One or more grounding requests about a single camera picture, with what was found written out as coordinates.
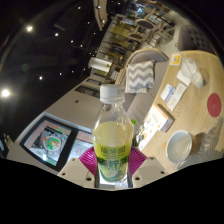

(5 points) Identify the printed paper menu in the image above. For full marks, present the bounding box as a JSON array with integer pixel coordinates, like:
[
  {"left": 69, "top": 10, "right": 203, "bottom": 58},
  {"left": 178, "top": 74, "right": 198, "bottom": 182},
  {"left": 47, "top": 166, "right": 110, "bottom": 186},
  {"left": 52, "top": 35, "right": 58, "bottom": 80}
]
[{"left": 134, "top": 124, "right": 158, "bottom": 151}]

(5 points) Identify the group of cafe chairs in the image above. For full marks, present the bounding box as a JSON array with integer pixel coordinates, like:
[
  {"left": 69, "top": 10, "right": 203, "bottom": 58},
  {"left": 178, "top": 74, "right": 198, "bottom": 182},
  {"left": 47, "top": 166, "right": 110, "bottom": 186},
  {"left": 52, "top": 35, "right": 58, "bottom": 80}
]
[{"left": 126, "top": 0, "right": 181, "bottom": 48}]

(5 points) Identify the flat round red coaster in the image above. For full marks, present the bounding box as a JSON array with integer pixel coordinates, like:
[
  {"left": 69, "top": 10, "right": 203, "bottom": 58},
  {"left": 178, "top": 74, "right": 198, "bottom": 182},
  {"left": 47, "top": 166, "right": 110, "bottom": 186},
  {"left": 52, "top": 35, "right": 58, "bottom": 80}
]
[{"left": 206, "top": 92, "right": 223, "bottom": 118}]

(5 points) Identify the brown mug with white inside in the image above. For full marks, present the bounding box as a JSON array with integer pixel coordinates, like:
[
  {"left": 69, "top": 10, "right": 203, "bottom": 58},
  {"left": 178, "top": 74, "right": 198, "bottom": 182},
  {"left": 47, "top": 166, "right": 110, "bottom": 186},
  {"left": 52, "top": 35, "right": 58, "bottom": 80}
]
[{"left": 165, "top": 129, "right": 204, "bottom": 166}]

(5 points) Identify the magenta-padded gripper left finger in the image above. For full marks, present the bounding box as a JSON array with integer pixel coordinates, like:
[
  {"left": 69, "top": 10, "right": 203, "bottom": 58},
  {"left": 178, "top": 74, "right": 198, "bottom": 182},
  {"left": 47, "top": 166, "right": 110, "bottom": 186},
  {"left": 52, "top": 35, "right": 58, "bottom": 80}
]
[{"left": 57, "top": 145, "right": 99, "bottom": 190}]

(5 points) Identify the white round column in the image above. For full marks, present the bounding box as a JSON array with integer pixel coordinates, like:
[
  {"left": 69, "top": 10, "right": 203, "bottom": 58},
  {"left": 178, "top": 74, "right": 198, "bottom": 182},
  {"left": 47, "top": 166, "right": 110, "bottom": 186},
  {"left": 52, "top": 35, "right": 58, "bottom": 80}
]
[{"left": 88, "top": 57, "right": 113, "bottom": 74}]

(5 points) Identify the group of ceiling spotlights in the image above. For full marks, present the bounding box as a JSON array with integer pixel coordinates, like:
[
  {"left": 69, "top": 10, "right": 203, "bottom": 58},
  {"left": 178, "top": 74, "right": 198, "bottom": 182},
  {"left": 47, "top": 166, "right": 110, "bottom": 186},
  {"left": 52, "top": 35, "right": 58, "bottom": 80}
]
[{"left": 0, "top": 19, "right": 94, "bottom": 99}]

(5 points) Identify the window with holiday decals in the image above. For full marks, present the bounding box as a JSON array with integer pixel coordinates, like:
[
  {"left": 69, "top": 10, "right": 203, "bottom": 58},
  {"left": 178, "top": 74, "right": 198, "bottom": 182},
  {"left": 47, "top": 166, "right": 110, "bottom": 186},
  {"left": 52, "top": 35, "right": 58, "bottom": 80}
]
[{"left": 19, "top": 116, "right": 94, "bottom": 173}]

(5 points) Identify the blue and white card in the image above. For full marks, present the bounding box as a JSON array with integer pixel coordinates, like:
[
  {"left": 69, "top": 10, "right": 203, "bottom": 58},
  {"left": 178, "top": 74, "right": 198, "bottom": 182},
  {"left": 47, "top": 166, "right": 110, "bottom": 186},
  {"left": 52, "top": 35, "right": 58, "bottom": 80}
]
[{"left": 160, "top": 83, "right": 176, "bottom": 103}]

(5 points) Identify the clear bottle with yellow-green label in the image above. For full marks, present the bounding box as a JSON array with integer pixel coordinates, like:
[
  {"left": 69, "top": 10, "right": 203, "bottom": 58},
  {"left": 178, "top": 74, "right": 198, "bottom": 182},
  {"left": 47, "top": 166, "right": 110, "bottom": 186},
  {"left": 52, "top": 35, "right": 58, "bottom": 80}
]
[{"left": 91, "top": 83, "right": 135, "bottom": 191}]

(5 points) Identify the clear plastic cup with straw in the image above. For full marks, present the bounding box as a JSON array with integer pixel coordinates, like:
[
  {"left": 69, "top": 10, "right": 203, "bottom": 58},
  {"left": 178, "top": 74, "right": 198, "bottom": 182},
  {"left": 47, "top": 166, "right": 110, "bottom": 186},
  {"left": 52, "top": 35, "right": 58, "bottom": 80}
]
[{"left": 174, "top": 44, "right": 205, "bottom": 89}]

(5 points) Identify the grey curved sofa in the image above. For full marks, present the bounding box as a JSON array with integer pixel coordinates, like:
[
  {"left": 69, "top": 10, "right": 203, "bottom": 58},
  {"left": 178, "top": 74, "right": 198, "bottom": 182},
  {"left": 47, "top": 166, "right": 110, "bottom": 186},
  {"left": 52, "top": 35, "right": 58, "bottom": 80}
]
[{"left": 114, "top": 47, "right": 169, "bottom": 134}]

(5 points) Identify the grey white chevron cushion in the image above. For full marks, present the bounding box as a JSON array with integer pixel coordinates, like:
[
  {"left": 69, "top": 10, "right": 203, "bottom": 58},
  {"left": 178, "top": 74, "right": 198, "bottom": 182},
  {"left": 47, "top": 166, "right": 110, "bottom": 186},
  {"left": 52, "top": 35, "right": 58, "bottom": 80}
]
[{"left": 124, "top": 59, "right": 156, "bottom": 95}]

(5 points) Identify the small yellow card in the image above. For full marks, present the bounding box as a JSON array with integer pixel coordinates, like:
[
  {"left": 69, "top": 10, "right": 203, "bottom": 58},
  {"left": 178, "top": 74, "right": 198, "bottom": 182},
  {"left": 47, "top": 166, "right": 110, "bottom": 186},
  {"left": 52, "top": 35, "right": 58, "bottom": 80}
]
[{"left": 169, "top": 52, "right": 183, "bottom": 66}]

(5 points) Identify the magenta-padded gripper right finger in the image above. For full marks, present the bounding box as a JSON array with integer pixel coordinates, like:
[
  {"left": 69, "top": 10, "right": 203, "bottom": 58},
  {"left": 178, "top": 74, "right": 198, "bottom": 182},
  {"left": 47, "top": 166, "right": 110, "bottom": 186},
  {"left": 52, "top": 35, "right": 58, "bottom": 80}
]
[{"left": 127, "top": 145, "right": 168, "bottom": 190}]

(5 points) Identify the white paper slip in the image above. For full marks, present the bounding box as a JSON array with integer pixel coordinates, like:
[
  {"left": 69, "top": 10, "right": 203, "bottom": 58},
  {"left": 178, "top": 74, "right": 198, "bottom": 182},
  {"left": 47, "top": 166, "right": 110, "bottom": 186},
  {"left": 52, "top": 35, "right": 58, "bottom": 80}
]
[{"left": 166, "top": 83, "right": 188, "bottom": 112}]

